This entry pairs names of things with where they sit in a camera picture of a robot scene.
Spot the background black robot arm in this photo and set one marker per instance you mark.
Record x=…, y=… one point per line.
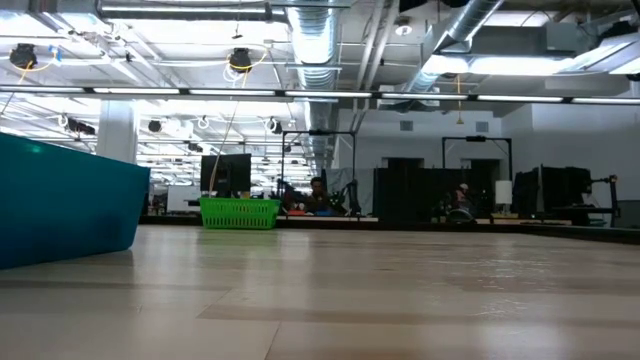
x=354, y=195

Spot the round ceiling sensor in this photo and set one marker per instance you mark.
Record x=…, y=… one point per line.
x=403, y=29

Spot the black ceiling spotlight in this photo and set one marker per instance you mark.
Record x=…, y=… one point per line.
x=23, y=56
x=240, y=60

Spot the black partition screen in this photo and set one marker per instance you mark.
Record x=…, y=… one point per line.
x=410, y=192

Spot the white cylinder lamp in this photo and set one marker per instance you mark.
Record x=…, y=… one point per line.
x=503, y=192

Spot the long light bar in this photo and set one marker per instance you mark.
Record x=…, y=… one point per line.
x=230, y=92

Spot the black screens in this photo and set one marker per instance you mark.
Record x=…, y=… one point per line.
x=560, y=187

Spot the seated person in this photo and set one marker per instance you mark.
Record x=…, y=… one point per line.
x=316, y=200

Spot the black monitor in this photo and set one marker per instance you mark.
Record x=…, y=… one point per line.
x=227, y=175

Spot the black equipment stand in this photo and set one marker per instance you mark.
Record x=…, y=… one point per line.
x=613, y=200

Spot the green plastic basket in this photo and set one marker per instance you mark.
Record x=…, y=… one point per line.
x=235, y=214

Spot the white cabinet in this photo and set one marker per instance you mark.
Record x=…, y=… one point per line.
x=182, y=197

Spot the white column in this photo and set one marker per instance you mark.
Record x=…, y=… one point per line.
x=117, y=130

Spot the blue plastic bin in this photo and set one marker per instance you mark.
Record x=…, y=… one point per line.
x=60, y=200

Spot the slanted spiral air duct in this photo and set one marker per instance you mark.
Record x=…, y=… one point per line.
x=465, y=20

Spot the vertical spiral air duct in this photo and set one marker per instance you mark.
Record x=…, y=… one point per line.
x=315, y=35

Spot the black gantry frame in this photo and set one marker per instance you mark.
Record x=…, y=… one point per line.
x=475, y=138
x=320, y=132

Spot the black table frame rail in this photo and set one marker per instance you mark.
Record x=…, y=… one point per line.
x=550, y=230

